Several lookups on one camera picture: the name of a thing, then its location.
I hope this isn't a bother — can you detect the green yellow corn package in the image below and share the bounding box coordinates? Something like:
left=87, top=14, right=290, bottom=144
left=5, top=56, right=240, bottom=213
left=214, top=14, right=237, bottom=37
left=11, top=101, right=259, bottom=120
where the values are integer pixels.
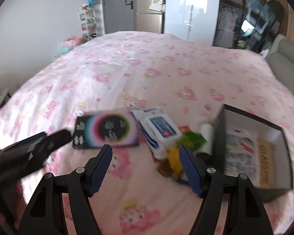
left=167, top=131, right=208, bottom=183

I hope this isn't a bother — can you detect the black cardboard storage box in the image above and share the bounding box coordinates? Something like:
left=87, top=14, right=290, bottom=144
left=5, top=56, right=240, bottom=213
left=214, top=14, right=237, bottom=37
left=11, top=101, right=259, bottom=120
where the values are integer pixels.
left=212, top=105, right=294, bottom=203

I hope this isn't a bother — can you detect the white paper roll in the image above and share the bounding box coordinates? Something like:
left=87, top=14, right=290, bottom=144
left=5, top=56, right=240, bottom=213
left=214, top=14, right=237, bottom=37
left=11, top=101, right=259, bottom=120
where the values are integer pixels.
left=196, top=124, right=214, bottom=157

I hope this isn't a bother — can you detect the pink plush toys pile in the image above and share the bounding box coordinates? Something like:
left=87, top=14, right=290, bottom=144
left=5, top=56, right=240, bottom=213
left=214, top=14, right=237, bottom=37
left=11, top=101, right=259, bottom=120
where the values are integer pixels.
left=56, top=36, right=88, bottom=58

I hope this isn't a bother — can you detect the grey door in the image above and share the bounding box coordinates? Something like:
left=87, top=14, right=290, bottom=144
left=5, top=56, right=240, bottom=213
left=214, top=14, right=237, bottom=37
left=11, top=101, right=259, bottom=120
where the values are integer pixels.
left=102, top=0, right=137, bottom=34

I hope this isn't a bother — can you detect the black skateboard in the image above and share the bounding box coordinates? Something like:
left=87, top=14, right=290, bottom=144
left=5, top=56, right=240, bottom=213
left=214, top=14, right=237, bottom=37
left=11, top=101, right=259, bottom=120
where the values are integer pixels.
left=248, top=0, right=284, bottom=53

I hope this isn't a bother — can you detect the red snack packet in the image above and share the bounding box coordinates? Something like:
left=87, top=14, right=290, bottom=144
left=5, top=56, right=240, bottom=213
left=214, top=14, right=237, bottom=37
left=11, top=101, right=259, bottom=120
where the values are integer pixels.
left=178, top=125, right=191, bottom=134

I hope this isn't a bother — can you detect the white blue wet wipes pack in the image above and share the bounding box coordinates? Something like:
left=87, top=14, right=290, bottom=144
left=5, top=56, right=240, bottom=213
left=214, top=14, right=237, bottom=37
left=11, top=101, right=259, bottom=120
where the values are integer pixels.
left=132, top=107, right=182, bottom=160

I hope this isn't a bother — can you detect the white storage rack shelf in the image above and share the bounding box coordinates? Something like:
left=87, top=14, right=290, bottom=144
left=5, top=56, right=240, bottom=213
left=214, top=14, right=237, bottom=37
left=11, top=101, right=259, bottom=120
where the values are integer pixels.
left=78, top=4, right=98, bottom=40

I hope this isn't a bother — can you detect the grey padded headboard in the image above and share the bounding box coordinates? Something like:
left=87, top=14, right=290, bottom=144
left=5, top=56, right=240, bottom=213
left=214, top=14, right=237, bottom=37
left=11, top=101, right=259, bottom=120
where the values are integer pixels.
left=266, top=34, right=294, bottom=96

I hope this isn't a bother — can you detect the brown wooden comb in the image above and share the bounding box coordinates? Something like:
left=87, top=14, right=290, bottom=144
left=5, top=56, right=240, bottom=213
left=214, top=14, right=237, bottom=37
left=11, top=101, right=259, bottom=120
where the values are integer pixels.
left=157, top=159, right=173, bottom=177

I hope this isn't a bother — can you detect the pink cartoon print bedspread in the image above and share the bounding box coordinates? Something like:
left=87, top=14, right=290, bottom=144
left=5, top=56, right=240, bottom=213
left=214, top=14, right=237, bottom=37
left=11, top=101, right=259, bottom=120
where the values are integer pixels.
left=0, top=32, right=294, bottom=234

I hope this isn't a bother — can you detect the person's left hand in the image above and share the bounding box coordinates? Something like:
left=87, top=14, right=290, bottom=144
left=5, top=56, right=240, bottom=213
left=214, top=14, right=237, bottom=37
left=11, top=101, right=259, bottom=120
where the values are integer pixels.
left=0, top=181, right=27, bottom=234

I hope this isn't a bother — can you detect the white glossy wardrobe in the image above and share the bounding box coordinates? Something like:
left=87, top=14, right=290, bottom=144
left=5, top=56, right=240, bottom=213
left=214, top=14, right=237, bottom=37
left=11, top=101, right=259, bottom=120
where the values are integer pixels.
left=164, top=0, right=220, bottom=46

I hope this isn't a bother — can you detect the dark glass display cabinet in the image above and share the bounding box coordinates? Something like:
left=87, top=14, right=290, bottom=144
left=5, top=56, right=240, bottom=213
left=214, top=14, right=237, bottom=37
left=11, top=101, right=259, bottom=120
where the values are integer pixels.
left=213, top=0, right=278, bottom=51

